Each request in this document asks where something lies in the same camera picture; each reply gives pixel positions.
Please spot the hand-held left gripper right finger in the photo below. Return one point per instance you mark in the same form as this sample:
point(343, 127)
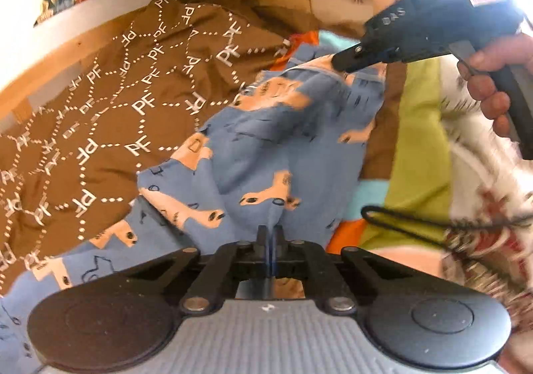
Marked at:
point(278, 249)

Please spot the white red patterned cloth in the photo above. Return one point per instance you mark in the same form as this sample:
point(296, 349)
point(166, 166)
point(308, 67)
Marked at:
point(479, 190)

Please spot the person's right hand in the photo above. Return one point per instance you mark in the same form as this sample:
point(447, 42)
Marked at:
point(485, 95)

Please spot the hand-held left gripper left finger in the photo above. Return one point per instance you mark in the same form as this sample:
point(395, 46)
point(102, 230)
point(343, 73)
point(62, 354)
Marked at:
point(262, 249)

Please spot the brown printed blanket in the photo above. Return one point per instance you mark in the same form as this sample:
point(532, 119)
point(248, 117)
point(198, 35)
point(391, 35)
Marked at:
point(104, 115)

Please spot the colourful block-patterned sheet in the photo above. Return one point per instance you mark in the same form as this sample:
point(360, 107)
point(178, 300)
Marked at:
point(416, 128)

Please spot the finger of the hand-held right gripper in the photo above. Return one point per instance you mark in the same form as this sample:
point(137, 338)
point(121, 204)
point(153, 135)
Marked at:
point(354, 57)

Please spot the blue patterned pants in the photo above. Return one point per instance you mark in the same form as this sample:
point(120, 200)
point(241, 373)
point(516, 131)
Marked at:
point(258, 149)

